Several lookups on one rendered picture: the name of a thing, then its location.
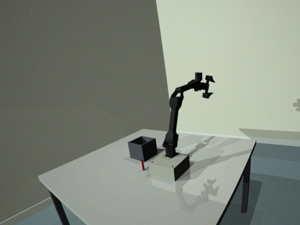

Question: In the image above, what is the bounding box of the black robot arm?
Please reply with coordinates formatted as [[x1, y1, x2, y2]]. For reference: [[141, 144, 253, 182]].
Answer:
[[163, 73, 204, 158]]

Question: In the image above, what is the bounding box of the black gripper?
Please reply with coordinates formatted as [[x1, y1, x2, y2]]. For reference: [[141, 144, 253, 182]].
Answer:
[[202, 75, 215, 98]]

